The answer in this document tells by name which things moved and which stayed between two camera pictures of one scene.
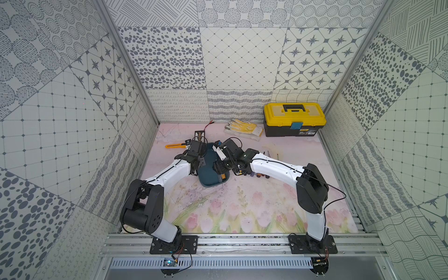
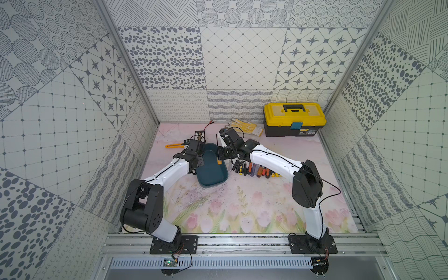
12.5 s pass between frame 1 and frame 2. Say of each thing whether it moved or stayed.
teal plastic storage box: stayed
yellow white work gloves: stayed
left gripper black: stayed
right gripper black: moved
